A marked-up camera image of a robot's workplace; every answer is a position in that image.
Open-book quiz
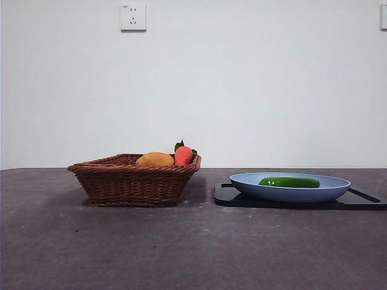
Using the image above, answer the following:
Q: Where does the long green pepper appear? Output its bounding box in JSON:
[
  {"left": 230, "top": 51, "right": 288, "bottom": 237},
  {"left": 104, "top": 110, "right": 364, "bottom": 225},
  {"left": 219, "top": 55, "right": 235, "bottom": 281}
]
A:
[{"left": 258, "top": 176, "right": 320, "bottom": 189}]

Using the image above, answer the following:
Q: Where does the light blue plate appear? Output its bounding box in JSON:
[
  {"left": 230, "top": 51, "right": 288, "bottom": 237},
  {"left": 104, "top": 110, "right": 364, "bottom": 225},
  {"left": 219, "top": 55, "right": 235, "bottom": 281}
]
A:
[{"left": 229, "top": 172, "right": 352, "bottom": 203}]

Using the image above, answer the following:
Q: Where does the orange carrot with green leaves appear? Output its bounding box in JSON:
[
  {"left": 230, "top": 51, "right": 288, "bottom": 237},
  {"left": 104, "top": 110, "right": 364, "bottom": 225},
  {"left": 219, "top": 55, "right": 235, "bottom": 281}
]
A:
[{"left": 174, "top": 138, "right": 198, "bottom": 166}]

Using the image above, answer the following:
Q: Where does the yellow-brown potato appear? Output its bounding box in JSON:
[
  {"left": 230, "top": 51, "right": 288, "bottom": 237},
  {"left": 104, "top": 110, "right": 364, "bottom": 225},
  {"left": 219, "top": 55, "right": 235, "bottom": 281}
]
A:
[{"left": 135, "top": 151, "right": 176, "bottom": 167}]

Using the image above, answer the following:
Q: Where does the dark green plastic tray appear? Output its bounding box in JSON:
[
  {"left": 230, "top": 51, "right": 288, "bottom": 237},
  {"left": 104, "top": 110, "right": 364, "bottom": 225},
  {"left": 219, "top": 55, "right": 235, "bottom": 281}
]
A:
[{"left": 214, "top": 182, "right": 387, "bottom": 209}]

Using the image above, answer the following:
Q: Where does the brown wicker basket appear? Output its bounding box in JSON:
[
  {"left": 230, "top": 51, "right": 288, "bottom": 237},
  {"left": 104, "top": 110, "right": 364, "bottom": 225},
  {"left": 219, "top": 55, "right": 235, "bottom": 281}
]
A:
[{"left": 67, "top": 152, "right": 203, "bottom": 208}]

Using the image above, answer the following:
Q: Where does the white wall socket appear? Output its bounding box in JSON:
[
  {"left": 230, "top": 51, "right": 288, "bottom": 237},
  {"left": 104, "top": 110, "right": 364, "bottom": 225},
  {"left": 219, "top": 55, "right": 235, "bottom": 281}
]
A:
[{"left": 120, "top": 3, "right": 148, "bottom": 32}]

